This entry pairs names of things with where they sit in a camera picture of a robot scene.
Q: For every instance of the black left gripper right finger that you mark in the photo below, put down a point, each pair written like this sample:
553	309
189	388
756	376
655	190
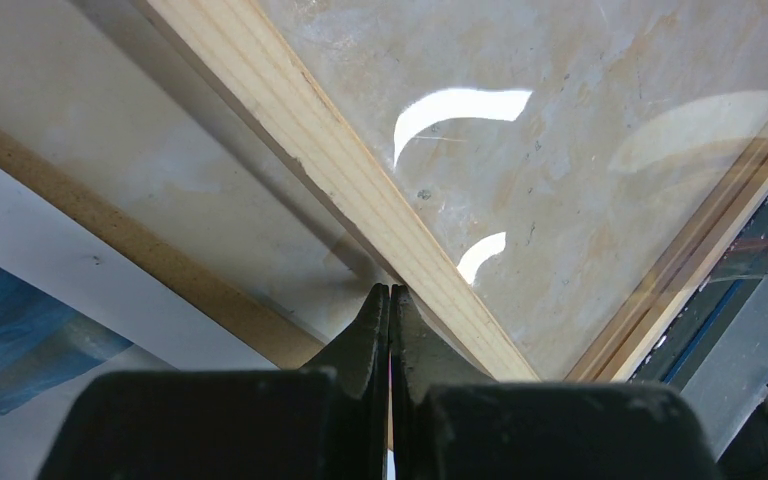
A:
451	421

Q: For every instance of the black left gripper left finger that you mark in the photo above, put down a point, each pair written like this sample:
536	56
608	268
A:
325	420

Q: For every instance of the brown cardboard backing board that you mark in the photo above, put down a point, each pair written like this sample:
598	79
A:
280	341

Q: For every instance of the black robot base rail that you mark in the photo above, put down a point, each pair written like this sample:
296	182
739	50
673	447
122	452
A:
716	353

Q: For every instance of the printed colour photo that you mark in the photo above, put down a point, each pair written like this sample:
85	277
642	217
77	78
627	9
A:
72	309

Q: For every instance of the clear acrylic sheet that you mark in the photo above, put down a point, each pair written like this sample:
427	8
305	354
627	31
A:
585	132

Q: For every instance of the light wooden picture frame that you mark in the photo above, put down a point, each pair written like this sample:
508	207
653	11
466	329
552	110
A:
247	61

